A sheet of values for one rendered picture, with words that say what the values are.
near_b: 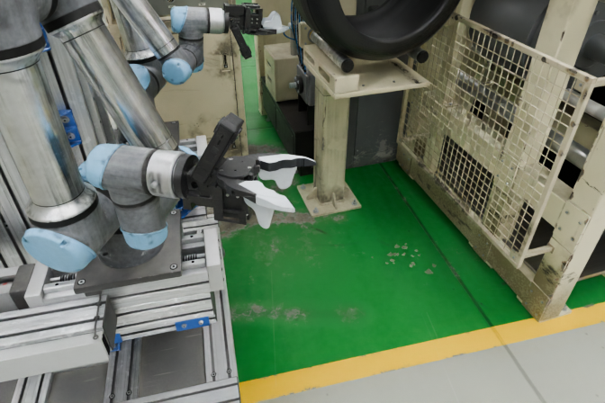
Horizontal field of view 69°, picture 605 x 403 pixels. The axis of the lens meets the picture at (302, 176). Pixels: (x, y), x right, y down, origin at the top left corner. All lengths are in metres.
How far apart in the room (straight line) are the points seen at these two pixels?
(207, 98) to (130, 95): 1.42
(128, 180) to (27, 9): 0.27
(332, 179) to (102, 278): 1.40
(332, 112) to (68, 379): 1.39
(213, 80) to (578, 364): 1.88
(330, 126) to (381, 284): 0.73
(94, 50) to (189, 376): 0.99
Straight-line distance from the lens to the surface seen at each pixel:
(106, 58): 0.82
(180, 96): 2.22
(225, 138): 0.64
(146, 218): 0.78
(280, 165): 0.70
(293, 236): 2.12
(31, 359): 1.13
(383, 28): 1.80
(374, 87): 1.61
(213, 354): 1.47
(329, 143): 2.08
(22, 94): 0.76
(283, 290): 1.90
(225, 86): 2.22
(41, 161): 0.81
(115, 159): 0.74
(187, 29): 1.42
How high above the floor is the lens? 1.45
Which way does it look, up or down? 35 degrees down
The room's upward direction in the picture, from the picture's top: straight up
